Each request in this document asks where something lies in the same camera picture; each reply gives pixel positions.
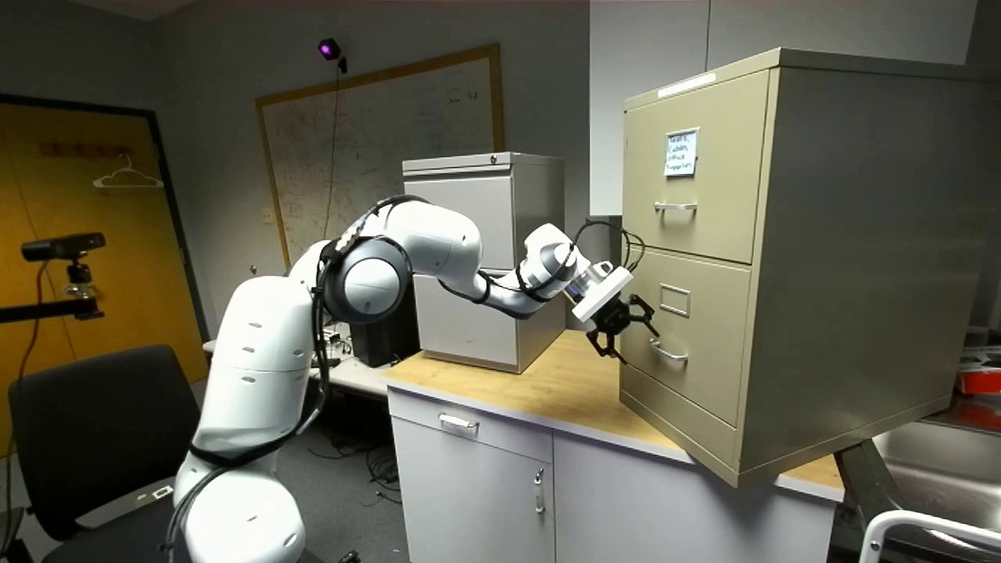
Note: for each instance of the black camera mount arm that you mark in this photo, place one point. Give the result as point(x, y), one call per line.
point(43, 312)

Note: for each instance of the wood framed whiteboard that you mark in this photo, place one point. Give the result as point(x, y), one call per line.
point(417, 115)

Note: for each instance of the beige labelled cabinet drawer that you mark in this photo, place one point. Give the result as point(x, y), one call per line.
point(721, 209)

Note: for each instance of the steel sink basin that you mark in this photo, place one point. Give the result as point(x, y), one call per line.
point(939, 469)

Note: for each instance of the black camera bar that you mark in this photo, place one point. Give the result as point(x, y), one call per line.
point(63, 244)

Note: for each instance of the beige metal filing cabinet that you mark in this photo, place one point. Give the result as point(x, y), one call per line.
point(865, 262)

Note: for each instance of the small grey filing cabinet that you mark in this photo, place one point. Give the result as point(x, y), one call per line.
point(503, 197)

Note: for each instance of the black office chair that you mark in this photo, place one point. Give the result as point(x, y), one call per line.
point(94, 425)

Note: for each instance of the beige unlabelled cabinet drawer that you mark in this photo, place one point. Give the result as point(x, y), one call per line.
point(706, 346)

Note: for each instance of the yellow door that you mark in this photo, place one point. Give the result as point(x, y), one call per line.
point(63, 159)

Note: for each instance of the white cabinet with wooden top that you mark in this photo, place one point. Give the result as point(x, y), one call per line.
point(627, 501)

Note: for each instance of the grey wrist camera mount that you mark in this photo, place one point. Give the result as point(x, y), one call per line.
point(602, 289)

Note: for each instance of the white tube frame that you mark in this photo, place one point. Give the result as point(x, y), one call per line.
point(917, 521)

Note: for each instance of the black computer box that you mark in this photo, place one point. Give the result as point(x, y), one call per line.
point(383, 342)

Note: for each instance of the white paper label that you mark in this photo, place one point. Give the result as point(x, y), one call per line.
point(682, 154)

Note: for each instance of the camera with purple light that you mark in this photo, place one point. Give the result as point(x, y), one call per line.
point(331, 48)

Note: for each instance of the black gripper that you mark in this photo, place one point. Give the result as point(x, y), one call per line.
point(610, 317)

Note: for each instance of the red and white container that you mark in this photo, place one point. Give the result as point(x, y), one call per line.
point(980, 375)

